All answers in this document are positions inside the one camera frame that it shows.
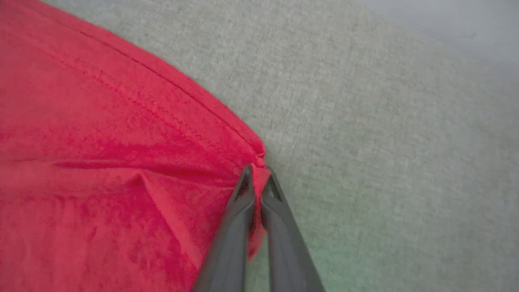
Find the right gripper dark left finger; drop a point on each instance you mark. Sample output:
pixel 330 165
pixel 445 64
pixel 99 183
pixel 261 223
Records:
pixel 231 239

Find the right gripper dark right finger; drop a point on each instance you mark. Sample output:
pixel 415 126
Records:
pixel 286 243

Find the red and white garment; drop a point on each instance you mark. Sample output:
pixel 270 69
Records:
pixel 101 162

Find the grey fabric sofa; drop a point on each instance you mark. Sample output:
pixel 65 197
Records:
pixel 385 162

